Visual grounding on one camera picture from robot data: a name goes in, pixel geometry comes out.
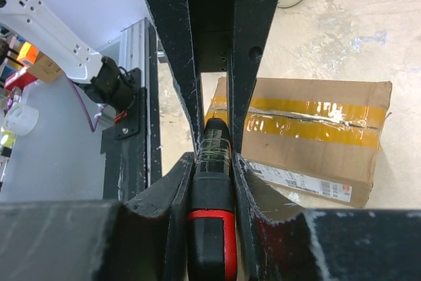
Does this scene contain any brown cardboard express box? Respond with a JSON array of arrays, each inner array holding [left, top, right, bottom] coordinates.
[[204, 76, 393, 209]]

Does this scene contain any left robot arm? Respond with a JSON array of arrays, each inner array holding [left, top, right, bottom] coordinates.
[[1, 0, 278, 153]]

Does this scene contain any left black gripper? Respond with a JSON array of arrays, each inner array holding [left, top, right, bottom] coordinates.
[[145, 0, 278, 154]]

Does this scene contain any red black utility knife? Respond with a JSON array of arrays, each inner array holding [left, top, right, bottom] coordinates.
[[187, 118, 237, 280]]

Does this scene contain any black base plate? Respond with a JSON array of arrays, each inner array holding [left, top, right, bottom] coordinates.
[[101, 22, 162, 201]]

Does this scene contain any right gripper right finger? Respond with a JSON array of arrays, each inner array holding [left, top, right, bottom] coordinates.
[[232, 153, 305, 280]]

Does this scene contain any aluminium rail frame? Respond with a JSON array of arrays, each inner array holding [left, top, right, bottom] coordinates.
[[100, 18, 149, 138]]

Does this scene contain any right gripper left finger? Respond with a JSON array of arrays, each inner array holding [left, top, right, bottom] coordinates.
[[126, 152, 194, 280]]

